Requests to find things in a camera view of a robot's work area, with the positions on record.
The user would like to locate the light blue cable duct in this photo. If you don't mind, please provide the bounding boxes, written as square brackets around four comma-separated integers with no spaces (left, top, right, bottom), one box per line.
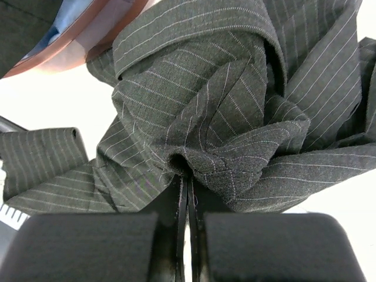
[0,204,30,231]

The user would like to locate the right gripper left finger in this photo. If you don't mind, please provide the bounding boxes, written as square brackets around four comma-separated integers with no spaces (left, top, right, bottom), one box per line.
[1,176,186,281]

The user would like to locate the black shirt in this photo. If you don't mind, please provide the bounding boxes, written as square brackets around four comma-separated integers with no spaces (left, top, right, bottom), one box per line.
[1,0,62,77]

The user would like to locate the light blue shirt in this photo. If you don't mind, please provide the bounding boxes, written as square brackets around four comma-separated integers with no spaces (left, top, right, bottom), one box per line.
[23,1,106,59]

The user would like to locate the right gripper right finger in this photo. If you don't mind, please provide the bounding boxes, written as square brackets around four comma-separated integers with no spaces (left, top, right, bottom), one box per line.
[187,179,365,281]

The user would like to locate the pink translucent plastic basin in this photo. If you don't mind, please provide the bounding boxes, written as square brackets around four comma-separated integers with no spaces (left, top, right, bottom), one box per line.
[1,1,153,78]

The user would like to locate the dark striped shirt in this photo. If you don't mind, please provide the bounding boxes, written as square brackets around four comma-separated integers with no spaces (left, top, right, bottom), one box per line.
[1,1,375,214]

